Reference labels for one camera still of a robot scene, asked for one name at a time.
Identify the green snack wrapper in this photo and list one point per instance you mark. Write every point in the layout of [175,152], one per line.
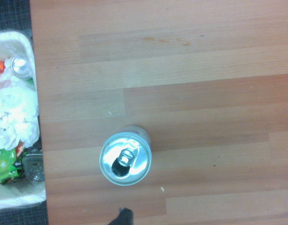
[4,165]

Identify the white lined trash bin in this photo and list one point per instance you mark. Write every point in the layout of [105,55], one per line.
[29,194]

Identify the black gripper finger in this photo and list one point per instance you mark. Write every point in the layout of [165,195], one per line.
[124,217]

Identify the silver aluminium drink can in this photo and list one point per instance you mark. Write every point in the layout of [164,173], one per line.
[132,161]

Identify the crumpled white tissue paper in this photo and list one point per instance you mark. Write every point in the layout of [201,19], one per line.
[15,112]

